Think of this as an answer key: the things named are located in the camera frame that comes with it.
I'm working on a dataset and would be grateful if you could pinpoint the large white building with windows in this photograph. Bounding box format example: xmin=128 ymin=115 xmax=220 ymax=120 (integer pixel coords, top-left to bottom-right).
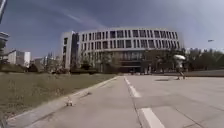
xmin=60 ymin=27 xmax=185 ymax=74

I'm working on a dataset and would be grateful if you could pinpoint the row of thin bare trees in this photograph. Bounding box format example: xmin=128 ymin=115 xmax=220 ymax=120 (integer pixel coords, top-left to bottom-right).
xmin=74 ymin=49 xmax=188 ymax=75

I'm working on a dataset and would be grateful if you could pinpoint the grey concrete pavement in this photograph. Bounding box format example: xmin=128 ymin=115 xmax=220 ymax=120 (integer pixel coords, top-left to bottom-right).
xmin=24 ymin=74 xmax=224 ymax=128

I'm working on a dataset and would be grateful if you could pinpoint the small pale object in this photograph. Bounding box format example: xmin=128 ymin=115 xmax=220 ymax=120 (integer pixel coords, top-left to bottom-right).
xmin=65 ymin=98 xmax=74 ymax=108

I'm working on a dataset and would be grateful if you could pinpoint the white painted line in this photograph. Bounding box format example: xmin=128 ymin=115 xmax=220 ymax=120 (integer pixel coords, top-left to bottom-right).
xmin=123 ymin=76 xmax=166 ymax=128

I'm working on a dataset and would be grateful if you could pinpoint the person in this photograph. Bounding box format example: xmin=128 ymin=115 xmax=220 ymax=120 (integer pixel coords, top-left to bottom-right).
xmin=172 ymin=54 xmax=187 ymax=81

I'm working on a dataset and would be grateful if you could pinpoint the pale concrete kerb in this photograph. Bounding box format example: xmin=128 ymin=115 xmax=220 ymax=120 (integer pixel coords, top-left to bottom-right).
xmin=4 ymin=75 xmax=120 ymax=128

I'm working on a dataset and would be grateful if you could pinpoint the dry grass patch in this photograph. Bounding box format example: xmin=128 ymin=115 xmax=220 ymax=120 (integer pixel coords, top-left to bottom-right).
xmin=0 ymin=72 xmax=118 ymax=122

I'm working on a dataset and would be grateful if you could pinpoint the row of dark green trees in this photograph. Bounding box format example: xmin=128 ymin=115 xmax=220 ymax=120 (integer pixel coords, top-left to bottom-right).
xmin=184 ymin=47 xmax=224 ymax=71

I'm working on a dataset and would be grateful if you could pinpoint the row of green bushes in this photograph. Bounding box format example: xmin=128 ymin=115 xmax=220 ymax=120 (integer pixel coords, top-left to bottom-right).
xmin=0 ymin=61 xmax=69 ymax=75

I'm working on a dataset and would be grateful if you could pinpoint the low planted verge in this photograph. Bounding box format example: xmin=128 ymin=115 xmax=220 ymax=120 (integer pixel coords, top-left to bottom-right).
xmin=184 ymin=69 xmax=224 ymax=79

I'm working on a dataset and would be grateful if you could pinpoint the grey striped glass building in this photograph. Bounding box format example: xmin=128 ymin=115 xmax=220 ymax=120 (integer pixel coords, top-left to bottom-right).
xmin=0 ymin=31 xmax=10 ymax=51

